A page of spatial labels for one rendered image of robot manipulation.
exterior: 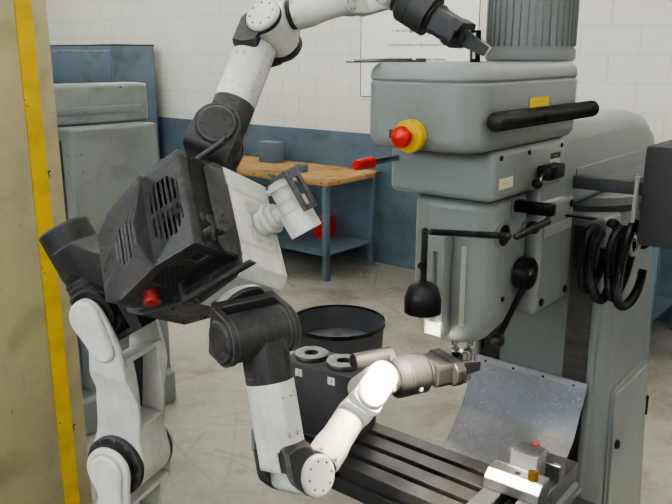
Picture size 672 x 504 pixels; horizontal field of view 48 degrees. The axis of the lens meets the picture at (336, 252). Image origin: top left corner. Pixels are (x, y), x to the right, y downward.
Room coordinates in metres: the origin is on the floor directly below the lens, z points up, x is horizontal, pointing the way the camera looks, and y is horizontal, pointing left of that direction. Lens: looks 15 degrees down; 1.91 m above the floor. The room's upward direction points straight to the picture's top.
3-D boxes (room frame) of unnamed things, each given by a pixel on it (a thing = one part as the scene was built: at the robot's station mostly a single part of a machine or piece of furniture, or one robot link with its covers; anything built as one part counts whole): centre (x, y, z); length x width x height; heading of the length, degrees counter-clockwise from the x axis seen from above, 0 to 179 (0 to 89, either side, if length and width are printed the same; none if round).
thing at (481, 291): (1.58, -0.29, 1.47); 0.21 x 0.19 x 0.32; 51
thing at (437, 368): (1.53, -0.20, 1.23); 0.13 x 0.12 x 0.10; 28
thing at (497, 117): (1.51, -0.42, 1.79); 0.45 x 0.04 x 0.04; 141
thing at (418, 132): (1.40, -0.14, 1.76); 0.06 x 0.02 x 0.06; 51
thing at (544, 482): (1.42, -0.38, 1.03); 0.12 x 0.06 x 0.04; 52
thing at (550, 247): (1.72, -0.41, 1.47); 0.24 x 0.19 x 0.26; 51
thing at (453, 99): (1.59, -0.29, 1.81); 0.47 x 0.26 x 0.16; 141
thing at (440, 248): (1.49, -0.21, 1.45); 0.04 x 0.04 x 0.21; 51
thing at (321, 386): (1.84, 0.02, 1.04); 0.22 x 0.12 x 0.20; 58
